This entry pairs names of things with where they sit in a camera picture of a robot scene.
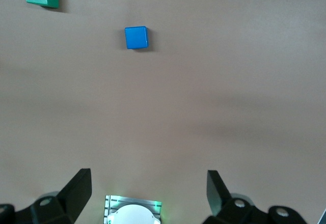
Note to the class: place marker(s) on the blue wooden block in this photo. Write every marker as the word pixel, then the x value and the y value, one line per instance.
pixel 136 37

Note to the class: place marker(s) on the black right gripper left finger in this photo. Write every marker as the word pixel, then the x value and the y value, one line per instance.
pixel 71 198

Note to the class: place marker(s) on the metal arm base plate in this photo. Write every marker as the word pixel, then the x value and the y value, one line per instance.
pixel 112 201

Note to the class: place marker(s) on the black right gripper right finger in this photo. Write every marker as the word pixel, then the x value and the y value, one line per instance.
pixel 221 208

